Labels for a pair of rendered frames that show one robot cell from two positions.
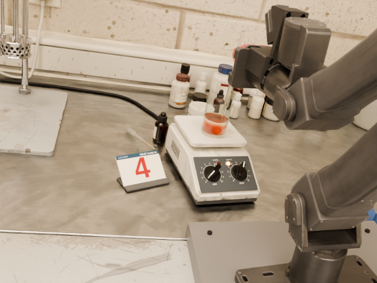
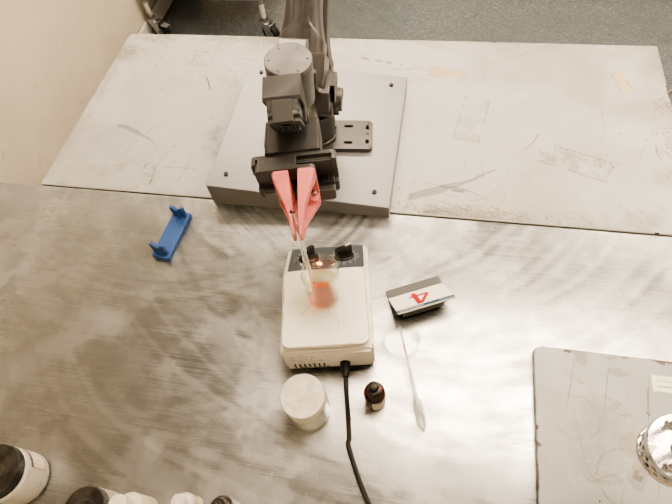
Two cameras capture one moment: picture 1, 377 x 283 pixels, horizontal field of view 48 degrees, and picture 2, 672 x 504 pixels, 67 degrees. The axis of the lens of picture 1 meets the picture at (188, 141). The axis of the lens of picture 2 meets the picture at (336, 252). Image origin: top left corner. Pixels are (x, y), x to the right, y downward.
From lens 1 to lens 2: 1.08 m
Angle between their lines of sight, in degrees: 91
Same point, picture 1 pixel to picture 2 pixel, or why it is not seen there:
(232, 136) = (298, 287)
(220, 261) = (376, 164)
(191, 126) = (350, 308)
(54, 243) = (507, 212)
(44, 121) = (564, 439)
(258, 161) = (238, 342)
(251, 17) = not seen: outside the picture
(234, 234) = (352, 188)
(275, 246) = not seen: hidden behind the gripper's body
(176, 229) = (395, 224)
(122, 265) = (450, 190)
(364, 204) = not seen: hidden behind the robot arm
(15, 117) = (612, 449)
